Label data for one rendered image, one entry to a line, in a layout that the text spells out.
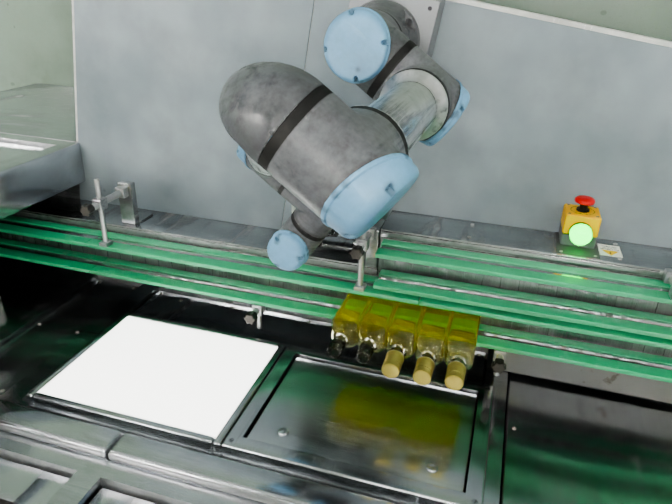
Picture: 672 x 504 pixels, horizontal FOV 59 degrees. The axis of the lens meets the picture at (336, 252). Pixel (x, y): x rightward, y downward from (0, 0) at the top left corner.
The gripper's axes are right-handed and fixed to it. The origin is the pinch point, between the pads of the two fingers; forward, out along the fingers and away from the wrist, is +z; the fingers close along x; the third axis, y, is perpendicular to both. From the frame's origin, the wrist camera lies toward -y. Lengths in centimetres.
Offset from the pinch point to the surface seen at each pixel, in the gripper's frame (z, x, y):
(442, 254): -10.9, 25.8, 8.9
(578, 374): -7, 58, 35
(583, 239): -5, 53, 4
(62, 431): -57, -36, 35
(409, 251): -11.9, 19.0, 8.9
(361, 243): -16.7, 9.7, 6.4
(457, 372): -35, 33, 21
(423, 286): -13.1, 22.8, 16.0
